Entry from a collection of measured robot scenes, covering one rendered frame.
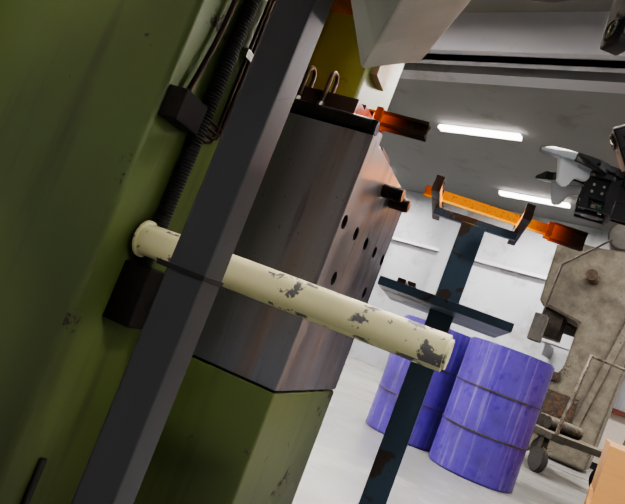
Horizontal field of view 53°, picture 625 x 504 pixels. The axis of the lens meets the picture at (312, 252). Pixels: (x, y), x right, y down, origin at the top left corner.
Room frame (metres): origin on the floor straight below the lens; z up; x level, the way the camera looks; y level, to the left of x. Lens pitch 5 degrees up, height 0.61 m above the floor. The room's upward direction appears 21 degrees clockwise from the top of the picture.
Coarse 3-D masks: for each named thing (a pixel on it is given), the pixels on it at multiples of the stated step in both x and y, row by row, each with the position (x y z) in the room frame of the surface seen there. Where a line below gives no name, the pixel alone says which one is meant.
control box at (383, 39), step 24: (360, 0) 0.72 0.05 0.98; (384, 0) 0.63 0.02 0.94; (408, 0) 0.58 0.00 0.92; (432, 0) 0.59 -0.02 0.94; (456, 0) 0.60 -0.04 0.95; (360, 24) 0.74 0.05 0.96; (384, 24) 0.64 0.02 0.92; (408, 24) 0.64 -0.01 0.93; (432, 24) 0.65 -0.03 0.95; (360, 48) 0.76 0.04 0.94; (384, 48) 0.71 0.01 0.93; (408, 48) 0.72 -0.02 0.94
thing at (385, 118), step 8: (376, 112) 1.16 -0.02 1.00; (384, 112) 1.16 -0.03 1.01; (384, 120) 1.17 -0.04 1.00; (392, 120) 1.16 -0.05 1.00; (400, 120) 1.16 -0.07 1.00; (408, 120) 1.15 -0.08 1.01; (416, 120) 1.14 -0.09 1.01; (384, 128) 1.17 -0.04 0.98; (392, 128) 1.15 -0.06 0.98; (400, 128) 1.15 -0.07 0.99; (408, 128) 1.15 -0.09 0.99; (416, 128) 1.15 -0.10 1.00; (424, 128) 1.14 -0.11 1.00; (408, 136) 1.16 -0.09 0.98; (416, 136) 1.14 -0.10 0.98; (424, 136) 1.13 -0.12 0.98
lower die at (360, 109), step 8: (304, 88) 1.10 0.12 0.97; (312, 88) 1.09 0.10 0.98; (304, 96) 1.09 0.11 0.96; (312, 96) 1.09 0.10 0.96; (320, 96) 1.09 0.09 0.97; (328, 96) 1.08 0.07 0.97; (336, 96) 1.08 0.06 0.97; (344, 96) 1.07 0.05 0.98; (328, 104) 1.08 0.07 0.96; (336, 104) 1.07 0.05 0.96; (344, 104) 1.07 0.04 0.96; (352, 104) 1.06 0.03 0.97; (360, 104) 1.07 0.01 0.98; (352, 112) 1.06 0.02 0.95; (360, 112) 1.09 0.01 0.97; (368, 112) 1.13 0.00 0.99; (376, 136) 1.22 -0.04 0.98
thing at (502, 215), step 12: (444, 192) 1.55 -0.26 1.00; (456, 204) 1.55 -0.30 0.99; (468, 204) 1.53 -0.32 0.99; (480, 204) 1.53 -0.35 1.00; (492, 216) 1.53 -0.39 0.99; (504, 216) 1.51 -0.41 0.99; (516, 216) 1.51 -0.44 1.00; (528, 228) 1.51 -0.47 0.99; (540, 228) 1.49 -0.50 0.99; (552, 228) 1.48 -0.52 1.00; (564, 228) 1.49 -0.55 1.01; (552, 240) 1.49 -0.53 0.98; (564, 240) 1.49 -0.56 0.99; (576, 240) 1.48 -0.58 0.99
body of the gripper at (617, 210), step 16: (592, 176) 1.02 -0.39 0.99; (608, 176) 1.00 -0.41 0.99; (624, 176) 1.01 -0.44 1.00; (592, 192) 1.02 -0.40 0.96; (608, 192) 1.00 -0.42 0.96; (624, 192) 1.01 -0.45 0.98; (576, 208) 1.05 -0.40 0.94; (592, 208) 1.01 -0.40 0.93; (608, 208) 1.00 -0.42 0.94; (624, 208) 1.01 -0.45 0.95; (624, 224) 1.02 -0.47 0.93
